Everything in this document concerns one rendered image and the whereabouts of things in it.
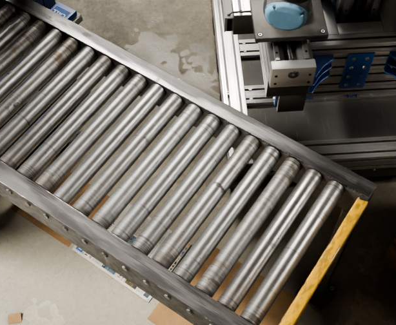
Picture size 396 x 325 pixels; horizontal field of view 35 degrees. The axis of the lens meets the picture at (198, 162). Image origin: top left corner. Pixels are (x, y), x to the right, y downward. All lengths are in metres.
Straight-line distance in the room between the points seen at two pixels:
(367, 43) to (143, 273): 1.05
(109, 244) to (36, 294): 0.90
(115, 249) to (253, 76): 1.26
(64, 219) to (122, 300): 0.80
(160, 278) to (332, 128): 1.20
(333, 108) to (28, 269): 1.34
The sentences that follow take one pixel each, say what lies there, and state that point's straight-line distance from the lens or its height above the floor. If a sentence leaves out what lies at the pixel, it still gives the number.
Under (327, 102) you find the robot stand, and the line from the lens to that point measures 2.59.
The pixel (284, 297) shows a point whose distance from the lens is 2.40.
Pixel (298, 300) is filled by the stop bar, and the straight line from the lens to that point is 1.53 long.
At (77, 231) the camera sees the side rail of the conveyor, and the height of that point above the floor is 0.80.
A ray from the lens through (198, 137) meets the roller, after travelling 1.74.
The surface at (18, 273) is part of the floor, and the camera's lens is 2.52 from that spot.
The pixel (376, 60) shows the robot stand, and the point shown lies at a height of 0.64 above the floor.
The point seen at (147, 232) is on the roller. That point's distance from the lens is 1.61.
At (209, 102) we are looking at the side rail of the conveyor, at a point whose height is 0.80.
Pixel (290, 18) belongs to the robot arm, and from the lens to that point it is 1.77.
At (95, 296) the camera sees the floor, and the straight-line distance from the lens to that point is 2.42.
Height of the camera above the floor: 2.25
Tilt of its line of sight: 59 degrees down
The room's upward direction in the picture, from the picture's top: 1 degrees counter-clockwise
